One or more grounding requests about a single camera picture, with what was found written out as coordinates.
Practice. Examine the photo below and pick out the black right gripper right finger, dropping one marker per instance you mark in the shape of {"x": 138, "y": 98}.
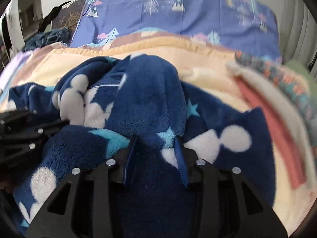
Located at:
{"x": 226, "y": 204}

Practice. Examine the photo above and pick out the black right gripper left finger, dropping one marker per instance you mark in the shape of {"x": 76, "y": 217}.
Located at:
{"x": 80, "y": 205}

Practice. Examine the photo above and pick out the navy fleece star-pattern garment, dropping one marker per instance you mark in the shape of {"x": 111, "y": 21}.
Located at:
{"x": 107, "y": 102}

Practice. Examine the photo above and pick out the cream fleece red-trim garment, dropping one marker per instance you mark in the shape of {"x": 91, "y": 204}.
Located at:
{"x": 286, "y": 126}

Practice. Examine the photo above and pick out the dark teal knitted cloth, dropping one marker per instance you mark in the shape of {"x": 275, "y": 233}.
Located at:
{"x": 43, "y": 39}

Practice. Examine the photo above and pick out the dark patterned pillow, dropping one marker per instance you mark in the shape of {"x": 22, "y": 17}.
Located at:
{"x": 69, "y": 15}

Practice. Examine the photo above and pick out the peach fleece blanket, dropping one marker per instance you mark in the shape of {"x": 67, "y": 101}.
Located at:
{"x": 201, "y": 65}

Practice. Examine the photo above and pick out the floral teal folded garment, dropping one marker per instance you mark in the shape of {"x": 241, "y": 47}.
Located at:
{"x": 288, "y": 84}

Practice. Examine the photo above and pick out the green cushion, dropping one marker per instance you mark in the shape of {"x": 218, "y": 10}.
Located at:
{"x": 303, "y": 76}

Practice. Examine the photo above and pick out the blue tree-print pillow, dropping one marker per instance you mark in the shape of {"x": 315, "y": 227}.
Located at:
{"x": 245, "y": 25}

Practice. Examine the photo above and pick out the white curtain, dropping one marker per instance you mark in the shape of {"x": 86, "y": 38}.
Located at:
{"x": 297, "y": 31}

